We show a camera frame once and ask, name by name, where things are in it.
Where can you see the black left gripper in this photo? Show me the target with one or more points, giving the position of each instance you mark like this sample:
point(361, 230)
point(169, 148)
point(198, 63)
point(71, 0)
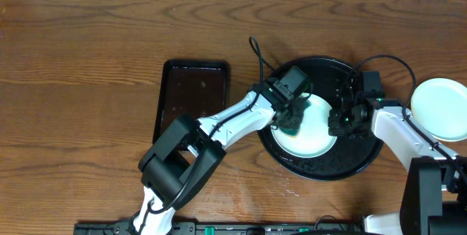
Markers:
point(290, 114)

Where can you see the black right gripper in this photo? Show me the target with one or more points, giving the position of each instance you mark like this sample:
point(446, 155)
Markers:
point(335, 128)

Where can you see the green yellow sponge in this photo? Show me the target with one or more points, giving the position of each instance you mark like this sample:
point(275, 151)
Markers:
point(290, 124)

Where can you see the light green plate with stain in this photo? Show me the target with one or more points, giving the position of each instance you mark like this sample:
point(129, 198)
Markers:
point(439, 106)

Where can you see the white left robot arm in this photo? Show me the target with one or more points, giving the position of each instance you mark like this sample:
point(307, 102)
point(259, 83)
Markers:
point(186, 154)

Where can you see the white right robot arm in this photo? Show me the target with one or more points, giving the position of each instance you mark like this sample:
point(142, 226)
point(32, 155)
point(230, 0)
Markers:
point(434, 199)

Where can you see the round black tray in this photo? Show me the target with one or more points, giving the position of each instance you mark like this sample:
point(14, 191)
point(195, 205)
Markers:
point(349, 155)

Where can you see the rectangular black water tray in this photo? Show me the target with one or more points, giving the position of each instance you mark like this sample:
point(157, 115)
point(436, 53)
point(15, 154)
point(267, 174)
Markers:
point(199, 88)

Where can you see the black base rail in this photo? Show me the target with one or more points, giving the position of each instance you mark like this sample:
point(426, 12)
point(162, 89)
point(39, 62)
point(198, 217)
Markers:
point(189, 228)

